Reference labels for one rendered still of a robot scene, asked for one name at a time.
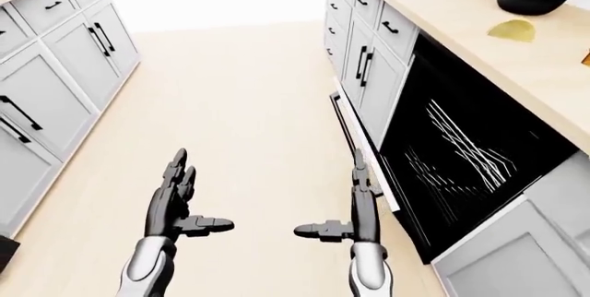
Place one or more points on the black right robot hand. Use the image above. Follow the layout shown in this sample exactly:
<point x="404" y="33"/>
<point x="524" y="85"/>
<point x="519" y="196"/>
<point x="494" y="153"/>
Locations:
<point x="366" y="217"/>

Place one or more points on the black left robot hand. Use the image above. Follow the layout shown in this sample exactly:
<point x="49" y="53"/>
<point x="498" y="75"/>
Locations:
<point x="161" y="214"/>

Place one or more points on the white dishwasher door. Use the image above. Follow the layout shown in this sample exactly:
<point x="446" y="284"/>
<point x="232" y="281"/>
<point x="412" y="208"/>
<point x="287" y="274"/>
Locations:
<point x="369" y="141"/>

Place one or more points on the narrow grey cabinet door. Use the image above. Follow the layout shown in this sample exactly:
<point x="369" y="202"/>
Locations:
<point x="350" y="68"/>
<point x="389" y="96"/>

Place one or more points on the grey shaker cabinet door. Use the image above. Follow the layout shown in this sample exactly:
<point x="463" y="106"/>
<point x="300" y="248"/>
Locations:
<point x="50" y="96"/>
<point x="23" y="179"/>
<point x="69" y="58"/>
<point x="122" y="44"/>

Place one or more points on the large grey cabinet door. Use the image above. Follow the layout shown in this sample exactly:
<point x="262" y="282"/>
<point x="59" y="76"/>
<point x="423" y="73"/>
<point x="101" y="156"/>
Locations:
<point x="516" y="262"/>

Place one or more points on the black dishwasher body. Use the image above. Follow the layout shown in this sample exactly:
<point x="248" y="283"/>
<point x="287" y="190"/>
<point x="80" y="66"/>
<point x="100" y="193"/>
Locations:
<point x="461" y="79"/>

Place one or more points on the grey stacked drawer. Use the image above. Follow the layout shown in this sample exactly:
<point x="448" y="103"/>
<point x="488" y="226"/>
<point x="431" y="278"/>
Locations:
<point x="340" y="37"/>
<point x="343" y="11"/>
<point x="336" y="62"/>

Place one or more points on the small grey cabinet drawer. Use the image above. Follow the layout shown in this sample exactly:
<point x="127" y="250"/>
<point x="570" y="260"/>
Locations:
<point x="405" y="23"/>
<point x="371" y="8"/>

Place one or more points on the yellow taco shell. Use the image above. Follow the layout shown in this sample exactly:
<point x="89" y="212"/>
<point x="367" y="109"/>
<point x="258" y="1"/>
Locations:
<point x="514" y="31"/>

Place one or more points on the wide grey cabinet drawer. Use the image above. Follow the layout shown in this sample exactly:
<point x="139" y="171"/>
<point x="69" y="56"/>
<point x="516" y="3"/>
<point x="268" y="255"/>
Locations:
<point x="32" y="11"/>

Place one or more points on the orange item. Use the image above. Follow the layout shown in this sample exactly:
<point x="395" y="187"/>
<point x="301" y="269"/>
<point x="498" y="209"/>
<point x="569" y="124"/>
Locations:
<point x="586" y="56"/>

